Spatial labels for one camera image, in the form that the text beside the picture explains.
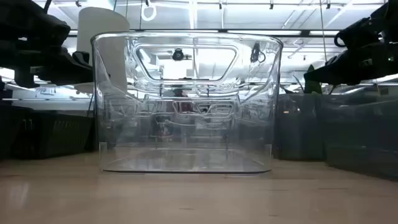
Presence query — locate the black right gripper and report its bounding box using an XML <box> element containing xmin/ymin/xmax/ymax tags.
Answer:
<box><xmin>303</xmin><ymin>42</ymin><xmax>398</xmax><ymax>86</ymax></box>

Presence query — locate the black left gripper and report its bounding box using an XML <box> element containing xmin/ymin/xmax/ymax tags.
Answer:
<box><xmin>0</xmin><ymin>46</ymin><xmax>94</xmax><ymax>88</ymax></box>

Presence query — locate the smoky grey plastic basket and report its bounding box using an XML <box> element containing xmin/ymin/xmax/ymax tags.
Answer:
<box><xmin>275</xmin><ymin>93</ymin><xmax>327</xmax><ymax>161</ymax></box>
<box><xmin>323</xmin><ymin>93</ymin><xmax>398</xmax><ymax>180</ymax></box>

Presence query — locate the clear plastic basket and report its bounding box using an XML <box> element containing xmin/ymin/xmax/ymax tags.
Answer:
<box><xmin>148</xmin><ymin>93</ymin><xmax>259</xmax><ymax>147</ymax></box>
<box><xmin>90</xmin><ymin>30</ymin><xmax>284</xmax><ymax>174</ymax></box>

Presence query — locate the white cylinder table lamp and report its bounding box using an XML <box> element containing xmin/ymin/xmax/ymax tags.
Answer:
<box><xmin>76</xmin><ymin>6</ymin><xmax>131</xmax><ymax>94</ymax></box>

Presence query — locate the black ceiling light rail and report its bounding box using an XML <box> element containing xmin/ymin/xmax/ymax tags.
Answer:
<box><xmin>68</xmin><ymin>29</ymin><xmax>343</xmax><ymax>39</ymax></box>

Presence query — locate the black ceiling device with cable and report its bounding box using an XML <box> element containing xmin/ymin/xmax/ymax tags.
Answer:
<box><xmin>248</xmin><ymin>40</ymin><xmax>267</xmax><ymax>64</ymax></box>

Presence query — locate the white hanging ring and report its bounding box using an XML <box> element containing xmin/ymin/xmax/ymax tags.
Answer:
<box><xmin>141</xmin><ymin>0</ymin><xmax>158</xmax><ymax>22</ymax></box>

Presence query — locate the black round ceiling camera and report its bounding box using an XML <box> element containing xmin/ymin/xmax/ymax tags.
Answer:
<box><xmin>172</xmin><ymin>47</ymin><xmax>186</xmax><ymax>62</ymax></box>

